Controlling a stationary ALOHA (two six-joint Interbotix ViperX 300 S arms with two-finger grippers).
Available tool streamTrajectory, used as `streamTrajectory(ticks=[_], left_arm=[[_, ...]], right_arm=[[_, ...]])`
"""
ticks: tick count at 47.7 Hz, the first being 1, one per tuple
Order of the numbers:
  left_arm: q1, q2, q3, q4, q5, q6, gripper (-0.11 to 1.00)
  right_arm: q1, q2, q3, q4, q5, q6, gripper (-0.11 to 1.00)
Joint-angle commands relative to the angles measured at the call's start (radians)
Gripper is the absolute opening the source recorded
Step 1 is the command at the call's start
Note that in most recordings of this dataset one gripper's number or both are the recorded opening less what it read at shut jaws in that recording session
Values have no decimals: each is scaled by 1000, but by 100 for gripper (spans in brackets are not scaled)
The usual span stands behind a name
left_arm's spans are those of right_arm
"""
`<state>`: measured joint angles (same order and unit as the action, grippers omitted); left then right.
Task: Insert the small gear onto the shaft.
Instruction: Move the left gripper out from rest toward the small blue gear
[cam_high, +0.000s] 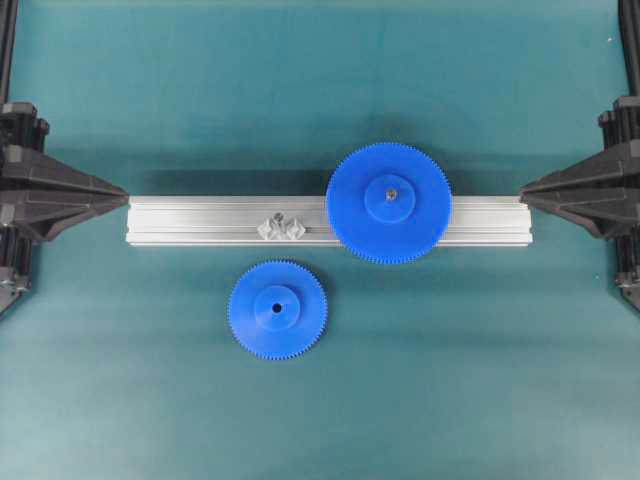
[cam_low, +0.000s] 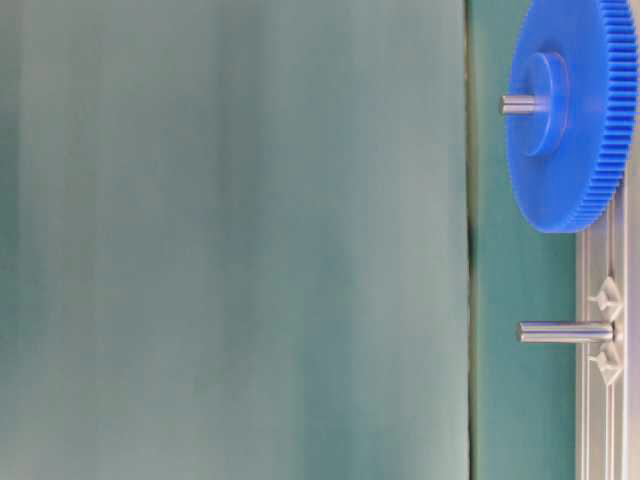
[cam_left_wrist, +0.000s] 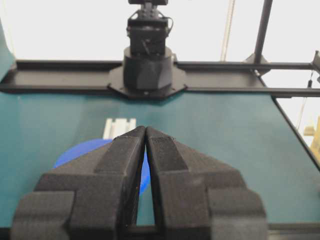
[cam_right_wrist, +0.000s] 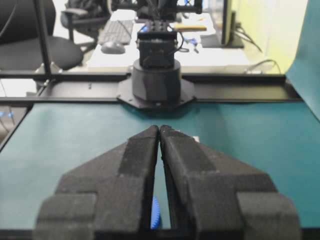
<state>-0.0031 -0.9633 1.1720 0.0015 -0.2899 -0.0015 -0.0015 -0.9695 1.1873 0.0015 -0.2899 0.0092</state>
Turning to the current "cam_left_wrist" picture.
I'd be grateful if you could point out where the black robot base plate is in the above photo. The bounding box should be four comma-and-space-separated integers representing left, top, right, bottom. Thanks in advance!
107, 66, 187, 100

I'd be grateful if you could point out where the silver aluminium extrusion rail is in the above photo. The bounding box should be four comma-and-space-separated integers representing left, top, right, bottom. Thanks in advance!
102, 118, 137, 140

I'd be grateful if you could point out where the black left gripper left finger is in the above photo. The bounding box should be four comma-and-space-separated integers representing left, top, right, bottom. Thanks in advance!
10, 126, 145, 240

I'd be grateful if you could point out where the black metal table frame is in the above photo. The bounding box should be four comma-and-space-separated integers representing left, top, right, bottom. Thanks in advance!
0, 0, 320, 173

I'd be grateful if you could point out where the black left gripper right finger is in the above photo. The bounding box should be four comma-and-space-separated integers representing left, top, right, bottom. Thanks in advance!
145, 127, 268, 240

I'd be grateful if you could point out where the small blue plastic gear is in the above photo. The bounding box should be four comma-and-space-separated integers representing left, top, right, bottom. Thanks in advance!
53, 138, 151, 197

